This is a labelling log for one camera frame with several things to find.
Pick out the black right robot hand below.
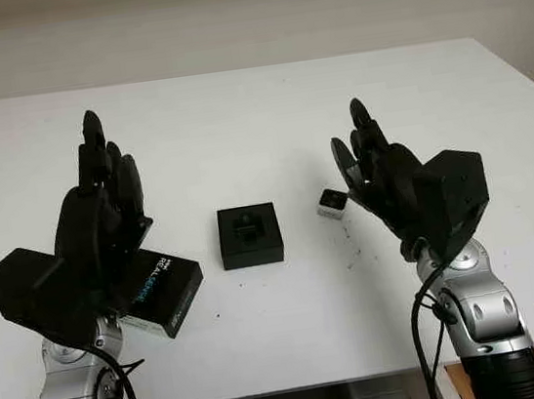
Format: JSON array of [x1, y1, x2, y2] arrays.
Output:
[[324, 89, 446, 271]]

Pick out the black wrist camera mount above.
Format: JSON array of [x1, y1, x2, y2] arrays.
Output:
[[0, 235, 125, 367], [411, 145, 496, 263]]

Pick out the black RealSense box lid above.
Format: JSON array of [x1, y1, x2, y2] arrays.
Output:
[[105, 240, 213, 347]]

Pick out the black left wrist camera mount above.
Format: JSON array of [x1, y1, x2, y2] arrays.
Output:
[[0, 235, 125, 367]]

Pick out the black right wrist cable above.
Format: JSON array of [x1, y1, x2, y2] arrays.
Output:
[[399, 234, 472, 399]]

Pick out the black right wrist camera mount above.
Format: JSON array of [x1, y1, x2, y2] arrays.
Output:
[[411, 145, 496, 263]]

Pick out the small silver cube camera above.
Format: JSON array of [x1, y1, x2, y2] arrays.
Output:
[[313, 186, 350, 221]]

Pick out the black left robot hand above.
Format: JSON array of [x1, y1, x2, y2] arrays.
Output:
[[33, 103, 167, 322]]

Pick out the black foam-lined box base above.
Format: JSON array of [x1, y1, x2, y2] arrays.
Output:
[[213, 200, 288, 272]]

